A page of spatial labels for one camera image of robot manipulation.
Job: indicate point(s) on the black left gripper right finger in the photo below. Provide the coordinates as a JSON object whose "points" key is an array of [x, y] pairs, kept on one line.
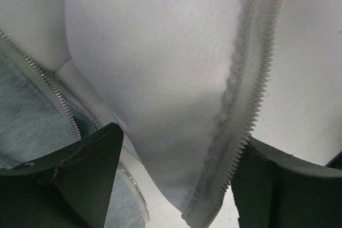
{"points": [[274, 189]]}

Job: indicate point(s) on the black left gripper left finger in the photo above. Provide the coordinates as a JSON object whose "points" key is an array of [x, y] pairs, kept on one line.
{"points": [[70, 187]]}

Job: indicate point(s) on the grey zip hoodie jacket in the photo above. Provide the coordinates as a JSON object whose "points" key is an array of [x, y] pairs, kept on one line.
{"points": [[183, 79]]}

